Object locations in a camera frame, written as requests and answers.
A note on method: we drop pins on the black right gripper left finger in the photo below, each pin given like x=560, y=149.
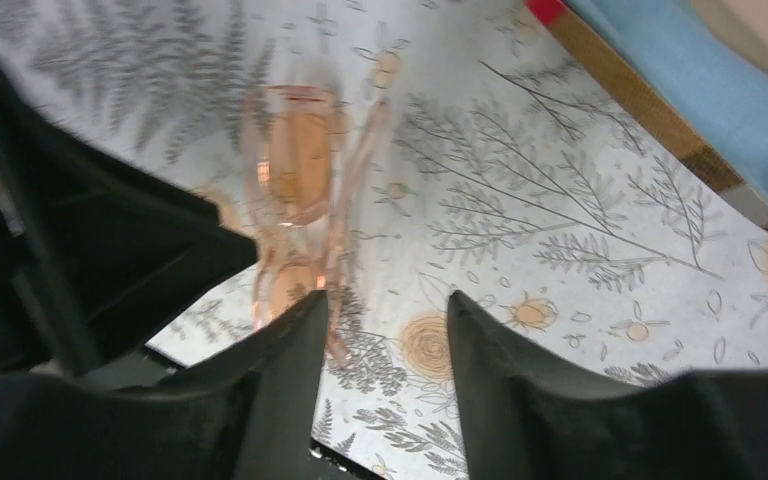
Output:
x=245, y=413

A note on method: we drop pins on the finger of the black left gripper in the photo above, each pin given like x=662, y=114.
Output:
x=96, y=256

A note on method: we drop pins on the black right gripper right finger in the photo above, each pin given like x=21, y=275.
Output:
x=527, y=413

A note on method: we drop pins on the clear pink sunglasses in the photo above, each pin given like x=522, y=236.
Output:
x=300, y=178

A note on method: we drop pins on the plaid glasses case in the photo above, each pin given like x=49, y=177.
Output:
x=647, y=107

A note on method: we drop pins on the light blue cleaning cloth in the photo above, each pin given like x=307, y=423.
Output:
x=721, y=95

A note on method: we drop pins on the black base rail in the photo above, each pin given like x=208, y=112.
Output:
x=146, y=367

